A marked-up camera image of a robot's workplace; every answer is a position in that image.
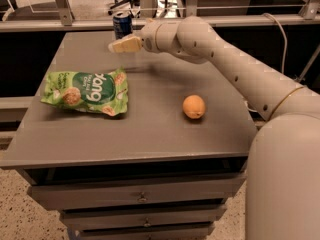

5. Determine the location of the grey drawer cabinet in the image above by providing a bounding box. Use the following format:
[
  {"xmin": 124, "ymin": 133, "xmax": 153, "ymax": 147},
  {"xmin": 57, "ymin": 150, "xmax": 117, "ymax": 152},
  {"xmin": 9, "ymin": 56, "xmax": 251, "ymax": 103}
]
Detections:
[{"xmin": 1, "ymin": 32, "xmax": 256, "ymax": 240}]

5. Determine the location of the orange fruit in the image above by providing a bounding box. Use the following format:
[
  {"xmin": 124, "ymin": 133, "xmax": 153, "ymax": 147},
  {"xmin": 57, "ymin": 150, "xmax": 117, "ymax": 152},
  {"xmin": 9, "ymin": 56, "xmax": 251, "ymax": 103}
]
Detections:
[{"xmin": 182, "ymin": 95, "xmax": 206, "ymax": 119}]

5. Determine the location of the white cable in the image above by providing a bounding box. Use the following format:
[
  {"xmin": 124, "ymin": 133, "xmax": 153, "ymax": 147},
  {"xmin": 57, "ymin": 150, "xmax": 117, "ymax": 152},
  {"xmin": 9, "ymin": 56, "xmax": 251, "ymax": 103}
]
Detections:
[{"xmin": 261, "ymin": 12, "xmax": 288, "ymax": 75}]

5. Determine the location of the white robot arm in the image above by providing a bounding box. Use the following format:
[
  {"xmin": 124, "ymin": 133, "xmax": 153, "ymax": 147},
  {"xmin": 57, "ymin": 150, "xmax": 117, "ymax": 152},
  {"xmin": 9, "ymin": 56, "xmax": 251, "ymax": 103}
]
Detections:
[{"xmin": 109, "ymin": 16, "xmax": 320, "ymax": 240}]

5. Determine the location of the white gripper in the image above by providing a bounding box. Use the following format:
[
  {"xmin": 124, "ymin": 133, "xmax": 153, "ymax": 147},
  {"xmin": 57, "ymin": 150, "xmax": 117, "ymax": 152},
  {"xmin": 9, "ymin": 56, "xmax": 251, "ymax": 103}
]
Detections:
[{"xmin": 108, "ymin": 20, "xmax": 181, "ymax": 54}]

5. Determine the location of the green chips bag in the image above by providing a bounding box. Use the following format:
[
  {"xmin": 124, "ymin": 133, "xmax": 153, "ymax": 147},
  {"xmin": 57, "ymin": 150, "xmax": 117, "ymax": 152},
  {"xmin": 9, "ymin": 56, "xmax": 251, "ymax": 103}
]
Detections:
[{"xmin": 41, "ymin": 67, "xmax": 128, "ymax": 117}]

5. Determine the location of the grey metal railing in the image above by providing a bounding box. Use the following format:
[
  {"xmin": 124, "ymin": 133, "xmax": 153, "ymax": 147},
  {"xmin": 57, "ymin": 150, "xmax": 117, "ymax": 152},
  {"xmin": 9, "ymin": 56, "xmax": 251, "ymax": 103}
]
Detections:
[{"xmin": 0, "ymin": 0, "xmax": 320, "ymax": 32}]

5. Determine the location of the blue pepsi can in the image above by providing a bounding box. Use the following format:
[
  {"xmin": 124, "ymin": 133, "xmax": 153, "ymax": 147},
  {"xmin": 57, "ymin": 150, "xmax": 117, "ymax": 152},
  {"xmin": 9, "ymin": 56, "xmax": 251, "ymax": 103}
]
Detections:
[{"xmin": 113, "ymin": 12, "xmax": 133, "ymax": 39}]

